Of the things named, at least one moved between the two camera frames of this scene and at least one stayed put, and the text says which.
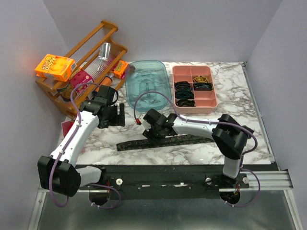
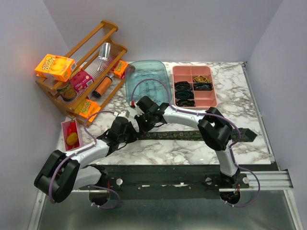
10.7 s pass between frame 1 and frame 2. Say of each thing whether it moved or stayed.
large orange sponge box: stayed
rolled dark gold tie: stayed
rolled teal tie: stayed
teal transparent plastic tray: stayed
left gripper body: moved
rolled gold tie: stayed
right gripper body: moved
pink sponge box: stayed
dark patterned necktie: moved
